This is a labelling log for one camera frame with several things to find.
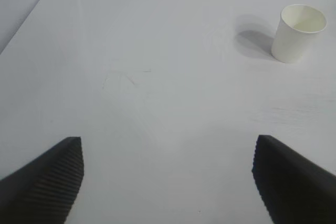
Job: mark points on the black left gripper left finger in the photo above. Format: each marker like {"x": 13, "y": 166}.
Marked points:
{"x": 42, "y": 182}

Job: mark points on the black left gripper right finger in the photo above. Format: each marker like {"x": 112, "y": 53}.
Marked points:
{"x": 294, "y": 182}

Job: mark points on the white paper cup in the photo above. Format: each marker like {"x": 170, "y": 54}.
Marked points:
{"x": 291, "y": 40}

